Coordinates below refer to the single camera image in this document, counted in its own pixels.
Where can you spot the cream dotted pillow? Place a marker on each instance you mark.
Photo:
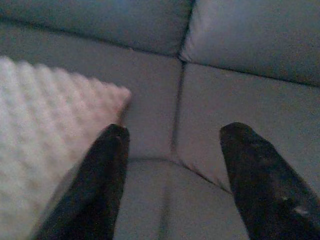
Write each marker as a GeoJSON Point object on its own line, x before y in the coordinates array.
{"type": "Point", "coordinates": [37, 125]}

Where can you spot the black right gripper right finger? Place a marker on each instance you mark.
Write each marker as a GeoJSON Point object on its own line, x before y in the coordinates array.
{"type": "Point", "coordinates": [265, 190]}

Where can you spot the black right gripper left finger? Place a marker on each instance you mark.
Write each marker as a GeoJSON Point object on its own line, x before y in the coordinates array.
{"type": "Point", "coordinates": [97, 185]}

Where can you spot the green leather sofa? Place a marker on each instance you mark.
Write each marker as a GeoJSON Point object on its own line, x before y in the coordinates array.
{"type": "Point", "coordinates": [225, 100]}

